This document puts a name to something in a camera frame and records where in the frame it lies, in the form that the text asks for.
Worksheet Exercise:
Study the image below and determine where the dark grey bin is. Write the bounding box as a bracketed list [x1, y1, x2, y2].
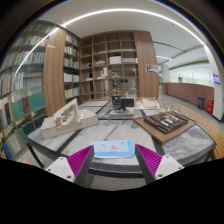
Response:
[198, 96, 205, 110]

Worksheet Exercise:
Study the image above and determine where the wall screen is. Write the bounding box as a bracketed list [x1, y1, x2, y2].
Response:
[213, 74, 220, 84]

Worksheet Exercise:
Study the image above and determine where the poster on wooden panel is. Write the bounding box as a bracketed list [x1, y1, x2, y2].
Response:
[145, 64, 158, 73]

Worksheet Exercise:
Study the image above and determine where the side bookshelf with books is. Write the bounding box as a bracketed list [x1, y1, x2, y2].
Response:
[63, 33, 81, 102]

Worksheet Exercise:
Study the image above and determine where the dark model on wooden board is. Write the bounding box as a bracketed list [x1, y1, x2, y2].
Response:
[134, 112, 196, 144]

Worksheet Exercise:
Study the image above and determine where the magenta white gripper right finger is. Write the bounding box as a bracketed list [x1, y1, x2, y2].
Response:
[135, 144, 183, 184]

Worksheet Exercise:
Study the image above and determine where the black box model on base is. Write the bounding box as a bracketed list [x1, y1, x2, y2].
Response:
[110, 94, 136, 115]

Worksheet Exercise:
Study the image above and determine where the wooden open shelf unit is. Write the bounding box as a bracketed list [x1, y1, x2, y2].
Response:
[80, 31, 139, 101]

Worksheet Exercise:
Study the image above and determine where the small white model at back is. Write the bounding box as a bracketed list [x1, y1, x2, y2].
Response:
[135, 98, 159, 110]

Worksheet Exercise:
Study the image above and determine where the white architectural building model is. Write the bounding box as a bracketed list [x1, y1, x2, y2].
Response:
[40, 99, 98, 139]

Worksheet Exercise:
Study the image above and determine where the light blue folded towel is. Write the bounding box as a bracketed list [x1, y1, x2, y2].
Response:
[90, 139, 134, 159]

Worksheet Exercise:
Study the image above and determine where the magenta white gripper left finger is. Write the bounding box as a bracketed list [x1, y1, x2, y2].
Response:
[46, 145, 94, 187]

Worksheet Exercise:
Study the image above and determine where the glass-front bookcase with books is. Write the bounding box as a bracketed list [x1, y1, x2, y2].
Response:
[0, 21, 55, 159]

